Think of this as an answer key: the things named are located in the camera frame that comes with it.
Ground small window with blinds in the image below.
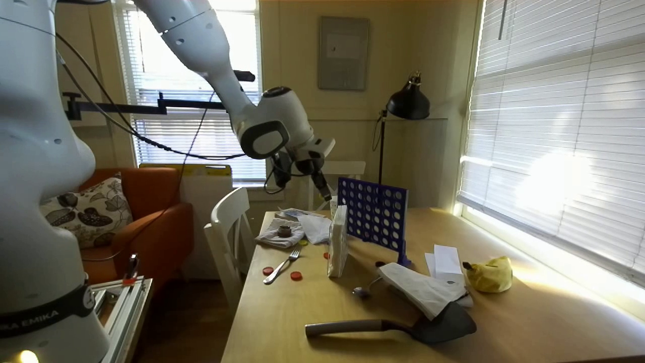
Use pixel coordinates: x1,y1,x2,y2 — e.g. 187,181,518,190
119,0,268,186

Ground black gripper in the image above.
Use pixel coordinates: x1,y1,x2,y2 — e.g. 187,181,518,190
293,154,335,203

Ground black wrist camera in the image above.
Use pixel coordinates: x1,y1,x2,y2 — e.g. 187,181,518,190
271,147,297,191

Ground grey wall panel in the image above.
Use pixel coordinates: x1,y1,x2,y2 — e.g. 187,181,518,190
316,15,374,93

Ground white paper booklet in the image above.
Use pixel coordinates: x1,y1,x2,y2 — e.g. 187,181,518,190
378,260,472,322

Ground small red black tool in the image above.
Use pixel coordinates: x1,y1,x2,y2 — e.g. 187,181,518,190
121,251,141,287

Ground white mount plate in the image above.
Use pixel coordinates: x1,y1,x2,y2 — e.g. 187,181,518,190
308,135,340,164

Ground stack of white frames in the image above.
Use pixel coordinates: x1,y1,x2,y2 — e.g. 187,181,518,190
87,274,157,363

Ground orange armchair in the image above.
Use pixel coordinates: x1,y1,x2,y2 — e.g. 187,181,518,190
78,166,198,289

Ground silver metal fork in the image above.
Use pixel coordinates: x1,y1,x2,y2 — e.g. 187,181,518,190
262,251,302,287

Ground leaf patterned cushion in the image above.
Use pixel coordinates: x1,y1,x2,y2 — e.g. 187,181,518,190
38,175,135,251

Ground black floor lamp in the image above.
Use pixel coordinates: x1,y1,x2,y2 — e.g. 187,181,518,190
371,74,432,187

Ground large white window blinds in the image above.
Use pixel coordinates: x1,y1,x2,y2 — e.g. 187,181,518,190
457,0,645,278

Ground white embossed box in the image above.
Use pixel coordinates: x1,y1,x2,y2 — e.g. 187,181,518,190
327,203,352,281

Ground blue grid gameboard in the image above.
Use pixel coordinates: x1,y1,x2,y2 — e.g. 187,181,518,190
335,175,414,268

